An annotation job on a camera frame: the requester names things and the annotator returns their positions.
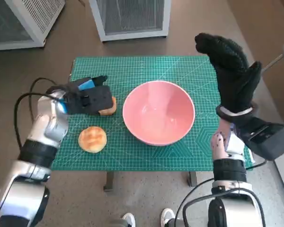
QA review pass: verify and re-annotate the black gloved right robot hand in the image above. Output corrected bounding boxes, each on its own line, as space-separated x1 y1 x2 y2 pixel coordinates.
194 32 263 114

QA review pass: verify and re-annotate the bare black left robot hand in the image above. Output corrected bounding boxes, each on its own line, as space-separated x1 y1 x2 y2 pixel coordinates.
65 75 112 116

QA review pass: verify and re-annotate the orange toasted toy bread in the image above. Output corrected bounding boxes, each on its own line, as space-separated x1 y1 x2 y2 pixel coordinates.
99 96 117 116

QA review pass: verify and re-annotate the pink bowl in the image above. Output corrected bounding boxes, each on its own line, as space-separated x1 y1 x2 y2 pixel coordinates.
122 80 196 147

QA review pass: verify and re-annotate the round toy bread bun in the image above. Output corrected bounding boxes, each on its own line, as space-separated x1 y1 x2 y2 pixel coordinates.
78 126 107 154

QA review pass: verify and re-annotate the green cutting mat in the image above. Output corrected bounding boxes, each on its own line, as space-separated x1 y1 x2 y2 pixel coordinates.
51 56 255 171

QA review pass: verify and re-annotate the white mesh front cabinet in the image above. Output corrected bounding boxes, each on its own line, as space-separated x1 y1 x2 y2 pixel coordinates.
88 0 171 43

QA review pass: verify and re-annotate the white cabinet with slotted side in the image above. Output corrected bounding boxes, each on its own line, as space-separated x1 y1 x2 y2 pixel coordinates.
0 0 66 52

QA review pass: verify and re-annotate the white left robot foot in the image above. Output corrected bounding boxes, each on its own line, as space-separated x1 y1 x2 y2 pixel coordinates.
122 212 137 227

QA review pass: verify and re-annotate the white robot foot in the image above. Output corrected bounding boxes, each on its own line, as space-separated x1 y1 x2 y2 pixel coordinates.
122 212 137 227
161 208 177 227

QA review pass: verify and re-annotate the white right robot foot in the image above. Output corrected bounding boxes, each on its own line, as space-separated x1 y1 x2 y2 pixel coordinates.
161 208 177 227

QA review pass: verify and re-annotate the short black left arm cable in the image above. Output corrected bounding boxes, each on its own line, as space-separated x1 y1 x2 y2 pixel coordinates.
29 77 62 95

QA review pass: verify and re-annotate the long black left arm cable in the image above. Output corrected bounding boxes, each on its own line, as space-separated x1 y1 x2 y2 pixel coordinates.
15 92 55 149

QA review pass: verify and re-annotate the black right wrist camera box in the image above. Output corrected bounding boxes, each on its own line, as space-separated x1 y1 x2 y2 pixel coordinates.
236 115 284 161

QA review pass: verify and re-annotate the grey table leg bracket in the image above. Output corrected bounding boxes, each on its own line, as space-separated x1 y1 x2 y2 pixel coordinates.
103 170 115 192
187 170 199 188

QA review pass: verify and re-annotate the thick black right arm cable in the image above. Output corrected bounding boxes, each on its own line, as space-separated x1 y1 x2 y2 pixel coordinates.
182 188 268 227

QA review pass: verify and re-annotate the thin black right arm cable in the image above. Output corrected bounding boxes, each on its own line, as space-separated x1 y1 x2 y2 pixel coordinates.
178 178 215 227

